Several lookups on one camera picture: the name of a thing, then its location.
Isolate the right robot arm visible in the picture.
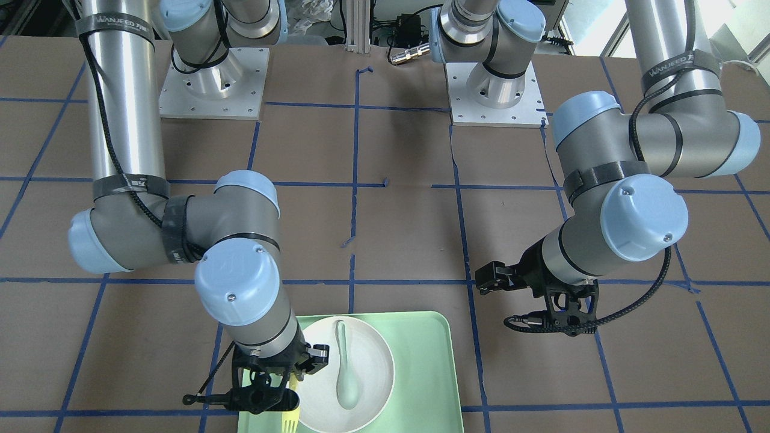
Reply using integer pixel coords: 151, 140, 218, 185
66, 1, 329, 376

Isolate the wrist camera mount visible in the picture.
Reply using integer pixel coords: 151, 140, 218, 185
225, 367, 300, 416
543, 280, 599, 336

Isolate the white round plate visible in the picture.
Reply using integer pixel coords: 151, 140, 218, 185
297, 316, 395, 432

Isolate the pale green plastic spoon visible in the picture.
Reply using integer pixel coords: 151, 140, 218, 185
335, 320, 361, 410

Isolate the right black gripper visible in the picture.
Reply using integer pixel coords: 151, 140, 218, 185
231, 332, 330, 380

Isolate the light green tray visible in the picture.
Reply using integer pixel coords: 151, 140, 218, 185
237, 311, 465, 433

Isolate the silver metal cylinder connector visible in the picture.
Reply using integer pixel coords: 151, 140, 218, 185
388, 42, 431, 66

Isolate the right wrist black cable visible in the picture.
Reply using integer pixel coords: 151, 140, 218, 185
77, 30, 241, 407

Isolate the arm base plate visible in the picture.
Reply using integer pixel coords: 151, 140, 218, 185
445, 63, 548, 128
159, 48, 270, 120

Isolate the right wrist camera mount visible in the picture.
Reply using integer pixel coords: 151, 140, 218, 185
225, 367, 300, 416

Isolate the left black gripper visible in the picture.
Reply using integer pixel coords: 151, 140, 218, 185
474, 243, 552, 298

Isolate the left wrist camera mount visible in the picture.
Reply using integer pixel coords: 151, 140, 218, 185
543, 280, 599, 336

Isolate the aluminium frame post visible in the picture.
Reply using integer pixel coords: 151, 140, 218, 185
339, 0, 372, 57

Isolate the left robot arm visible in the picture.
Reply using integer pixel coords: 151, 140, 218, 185
474, 1, 761, 298

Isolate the black power adapter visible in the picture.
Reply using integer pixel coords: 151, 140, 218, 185
389, 14, 428, 48

